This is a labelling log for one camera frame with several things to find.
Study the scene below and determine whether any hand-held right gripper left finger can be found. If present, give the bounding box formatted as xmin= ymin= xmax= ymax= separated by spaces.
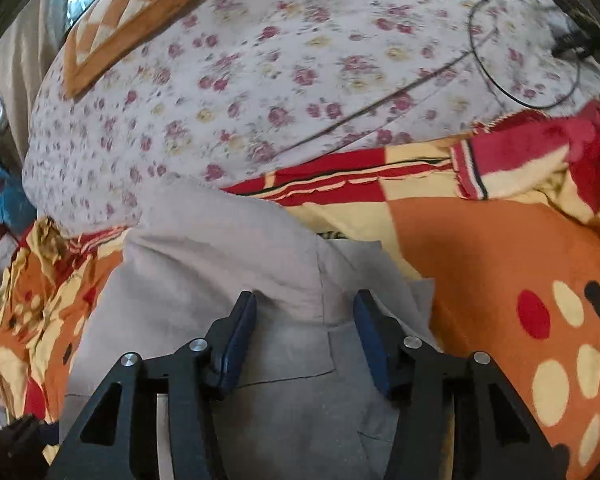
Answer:
xmin=47 ymin=290 xmax=258 ymax=480

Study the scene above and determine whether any beige curtain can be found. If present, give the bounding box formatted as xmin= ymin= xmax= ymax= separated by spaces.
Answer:
xmin=0 ymin=0 xmax=70 ymax=161

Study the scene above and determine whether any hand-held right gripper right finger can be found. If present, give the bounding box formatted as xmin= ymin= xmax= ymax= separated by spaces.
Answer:
xmin=354 ymin=289 xmax=566 ymax=480

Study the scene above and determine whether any orange red yellow printed blanket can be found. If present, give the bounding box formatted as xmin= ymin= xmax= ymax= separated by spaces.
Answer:
xmin=0 ymin=87 xmax=600 ymax=480

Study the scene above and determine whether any blue bag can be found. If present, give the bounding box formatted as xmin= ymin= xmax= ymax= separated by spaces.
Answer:
xmin=0 ymin=157 xmax=38 ymax=233

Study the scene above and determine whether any black plug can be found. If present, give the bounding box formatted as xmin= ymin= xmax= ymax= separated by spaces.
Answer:
xmin=550 ymin=30 xmax=596 ymax=58

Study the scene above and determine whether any white floral bedsheet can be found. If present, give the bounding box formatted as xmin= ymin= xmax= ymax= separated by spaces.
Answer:
xmin=22 ymin=0 xmax=600 ymax=238

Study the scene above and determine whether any orange checkered pillow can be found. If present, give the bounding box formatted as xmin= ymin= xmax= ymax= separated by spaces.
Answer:
xmin=62 ymin=0 xmax=211 ymax=101

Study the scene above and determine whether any beige grey garment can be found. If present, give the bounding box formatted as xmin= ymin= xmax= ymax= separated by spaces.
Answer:
xmin=60 ymin=172 xmax=443 ymax=480

